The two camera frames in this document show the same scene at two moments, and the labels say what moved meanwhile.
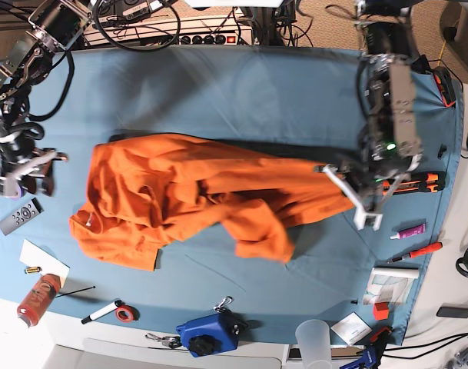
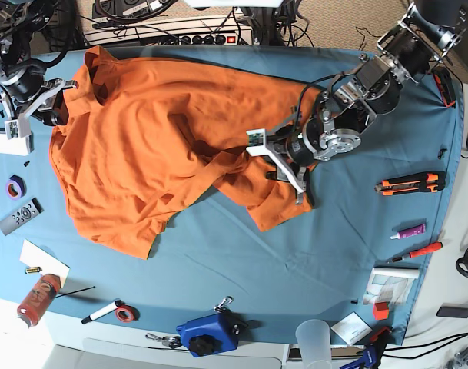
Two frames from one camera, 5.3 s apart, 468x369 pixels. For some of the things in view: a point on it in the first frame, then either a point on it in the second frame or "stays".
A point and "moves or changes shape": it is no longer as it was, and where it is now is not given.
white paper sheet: [32, 256] stays
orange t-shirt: [147, 191] moves or changes shape
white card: [353, 328] stays
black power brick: [453, 312] stays
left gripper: [8, 185] → [24, 91]
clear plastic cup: [313, 340] stays
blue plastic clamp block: [216, 333] stays
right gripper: [382, 178] → [291, 149]
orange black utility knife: [428, 182] stays
